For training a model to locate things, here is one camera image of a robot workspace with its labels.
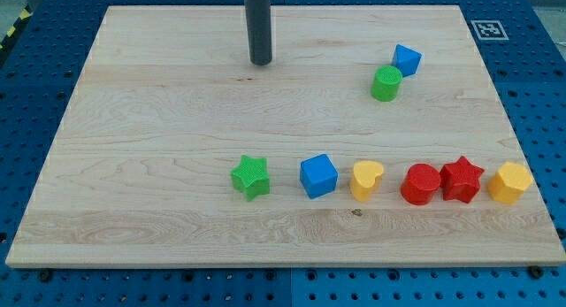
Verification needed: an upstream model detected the blue triangle block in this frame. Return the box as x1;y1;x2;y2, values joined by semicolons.
391;44;422;77

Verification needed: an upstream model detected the green star block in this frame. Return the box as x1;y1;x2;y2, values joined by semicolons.
230;155;271;202

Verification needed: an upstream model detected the blue cube block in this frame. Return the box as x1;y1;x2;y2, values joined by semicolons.
300;154;339;199

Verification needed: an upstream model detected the yellow heart block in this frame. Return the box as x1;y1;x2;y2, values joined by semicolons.
349;160;385;203

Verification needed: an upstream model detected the light wooden board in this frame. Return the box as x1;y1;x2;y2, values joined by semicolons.
6;5;565;269

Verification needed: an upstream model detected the green cylinder block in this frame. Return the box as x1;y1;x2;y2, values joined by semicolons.
371;65;403;102

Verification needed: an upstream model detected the red cylinder block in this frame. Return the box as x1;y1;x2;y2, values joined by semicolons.
400;163;441;206

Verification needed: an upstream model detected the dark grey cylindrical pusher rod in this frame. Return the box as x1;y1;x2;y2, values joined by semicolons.
244;0;272;66

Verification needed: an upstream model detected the red star block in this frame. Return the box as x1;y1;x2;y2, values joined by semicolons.
440;156;485;203

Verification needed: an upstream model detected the yellow hexagon block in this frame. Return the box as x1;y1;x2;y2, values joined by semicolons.
487;162;533;204

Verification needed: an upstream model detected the white fiducial marker tag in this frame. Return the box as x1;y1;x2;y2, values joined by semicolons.
470;19;509;41

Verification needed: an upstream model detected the black yellow hazard tape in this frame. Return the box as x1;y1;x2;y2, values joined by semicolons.
1;4;33;51

